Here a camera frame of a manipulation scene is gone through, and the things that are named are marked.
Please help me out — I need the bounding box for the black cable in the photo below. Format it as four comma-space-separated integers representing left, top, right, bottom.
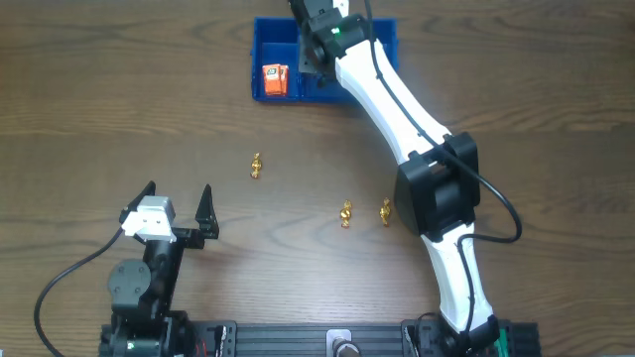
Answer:
363, 0, 524, 346
33, 226, 125, 357

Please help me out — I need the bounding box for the blue tray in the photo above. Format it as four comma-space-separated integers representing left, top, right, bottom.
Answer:
251, 17, 400, 104

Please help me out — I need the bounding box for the mounting rail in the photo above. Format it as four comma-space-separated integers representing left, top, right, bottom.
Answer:
98, 319, 542, 357

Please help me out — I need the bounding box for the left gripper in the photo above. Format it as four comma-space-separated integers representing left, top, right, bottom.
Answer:
118, 180, 220, 251

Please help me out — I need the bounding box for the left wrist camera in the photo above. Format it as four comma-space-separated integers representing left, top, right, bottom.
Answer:
120, 194, 178, 244

